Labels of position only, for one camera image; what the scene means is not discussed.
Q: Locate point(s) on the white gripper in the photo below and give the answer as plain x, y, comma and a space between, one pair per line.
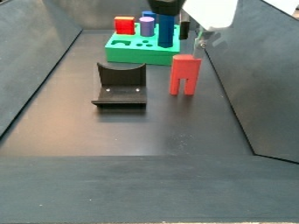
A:
214, 14

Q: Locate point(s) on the red two-legged block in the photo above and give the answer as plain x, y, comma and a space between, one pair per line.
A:
186, 69

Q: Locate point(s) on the green shape sorter board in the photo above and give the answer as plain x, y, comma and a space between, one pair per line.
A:
140, 49

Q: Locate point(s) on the red square block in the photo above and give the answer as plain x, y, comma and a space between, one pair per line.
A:
125, 25

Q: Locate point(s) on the tall blue hexagonal prism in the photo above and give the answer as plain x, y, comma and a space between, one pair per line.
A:
166, 31

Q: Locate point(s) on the purple cylinder block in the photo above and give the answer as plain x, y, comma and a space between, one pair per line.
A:
148, 26

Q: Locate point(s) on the blue cylinder block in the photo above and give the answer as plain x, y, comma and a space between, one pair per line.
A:
148, 13

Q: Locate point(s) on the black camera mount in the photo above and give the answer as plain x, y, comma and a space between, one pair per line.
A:
166, 7

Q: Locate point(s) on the black curved holder bracket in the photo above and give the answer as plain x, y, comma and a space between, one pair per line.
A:
122, 86

